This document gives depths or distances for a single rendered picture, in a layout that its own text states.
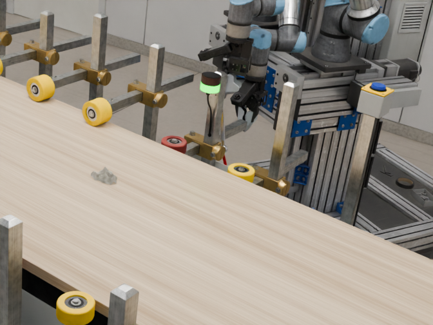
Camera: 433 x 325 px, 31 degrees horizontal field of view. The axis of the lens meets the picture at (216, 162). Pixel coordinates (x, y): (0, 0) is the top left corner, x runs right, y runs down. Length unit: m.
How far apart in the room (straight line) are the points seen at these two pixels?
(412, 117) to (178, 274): 3.52
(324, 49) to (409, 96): 0.40
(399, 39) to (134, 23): 2.97
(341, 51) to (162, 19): 2.99
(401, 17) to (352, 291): 1.68
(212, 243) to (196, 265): 0.11
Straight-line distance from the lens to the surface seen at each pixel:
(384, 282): 1.91
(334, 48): 2.92
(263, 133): 4.82
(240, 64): 2.46
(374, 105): 2.15
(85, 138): 2.38
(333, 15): 2.89
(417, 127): 5.15
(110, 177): 2.16
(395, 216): 3.71
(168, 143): 2.38
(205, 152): 2.50
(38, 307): 1.87
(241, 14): 2.41
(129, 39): 5.97
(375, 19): 2.79
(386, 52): 3.32
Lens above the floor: 1.92
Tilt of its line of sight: 26 degrees down
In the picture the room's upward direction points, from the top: 8 degrees clockwise
